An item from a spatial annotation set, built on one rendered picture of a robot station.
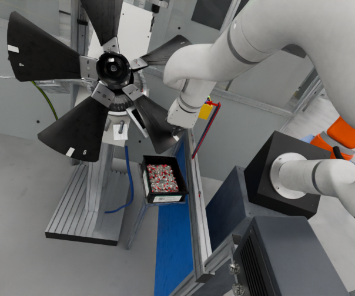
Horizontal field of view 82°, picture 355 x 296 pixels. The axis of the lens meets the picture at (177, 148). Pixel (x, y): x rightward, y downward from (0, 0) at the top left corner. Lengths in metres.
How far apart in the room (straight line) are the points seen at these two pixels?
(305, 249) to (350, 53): 0.32
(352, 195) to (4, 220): 1.82
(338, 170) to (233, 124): 1.24
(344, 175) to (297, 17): 0.53
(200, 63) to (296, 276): 0.44
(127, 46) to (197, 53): 0.67
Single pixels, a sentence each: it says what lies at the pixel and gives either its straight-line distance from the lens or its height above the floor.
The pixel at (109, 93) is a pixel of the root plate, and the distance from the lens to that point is 0.87.
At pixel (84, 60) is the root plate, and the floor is 1.20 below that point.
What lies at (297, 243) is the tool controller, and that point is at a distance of 0.46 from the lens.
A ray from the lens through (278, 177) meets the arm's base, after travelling 0.94.
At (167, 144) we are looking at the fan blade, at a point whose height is 1.04.
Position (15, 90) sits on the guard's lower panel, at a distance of 2.02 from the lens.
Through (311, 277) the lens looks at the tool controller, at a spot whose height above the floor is 1.24.
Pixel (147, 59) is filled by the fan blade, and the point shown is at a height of 1.26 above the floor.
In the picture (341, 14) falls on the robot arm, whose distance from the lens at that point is 0.31.
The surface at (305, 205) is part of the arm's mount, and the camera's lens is 1.03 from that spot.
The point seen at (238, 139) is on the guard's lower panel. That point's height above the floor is 0.62.
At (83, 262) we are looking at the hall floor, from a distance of 1.63.
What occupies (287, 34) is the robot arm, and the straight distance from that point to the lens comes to 0.34.
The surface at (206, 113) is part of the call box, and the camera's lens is 1.19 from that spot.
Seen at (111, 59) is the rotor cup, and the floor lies 1.24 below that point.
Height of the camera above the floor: 1.52
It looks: 37 degrees down
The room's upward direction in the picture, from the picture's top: 23 degrees clockwise
